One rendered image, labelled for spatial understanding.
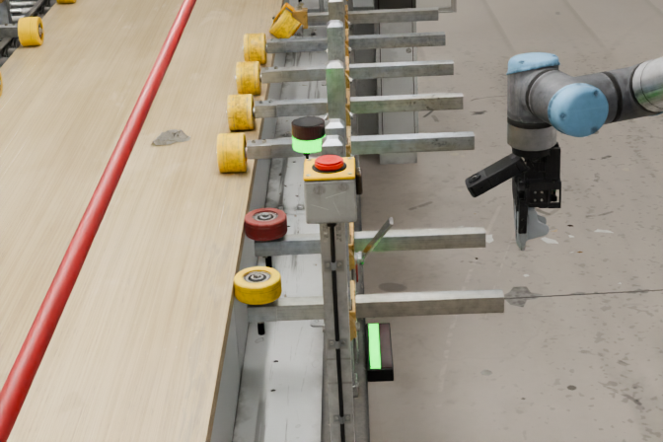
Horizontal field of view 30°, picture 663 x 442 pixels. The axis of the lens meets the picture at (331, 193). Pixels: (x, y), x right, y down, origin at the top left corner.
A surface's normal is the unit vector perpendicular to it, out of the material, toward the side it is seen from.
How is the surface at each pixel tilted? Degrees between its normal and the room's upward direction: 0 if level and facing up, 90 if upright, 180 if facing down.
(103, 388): 0
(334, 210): 90
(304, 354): 0
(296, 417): 0
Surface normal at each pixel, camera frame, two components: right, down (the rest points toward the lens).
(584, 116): 0.29, 0.36
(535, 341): -0.04, -0.92
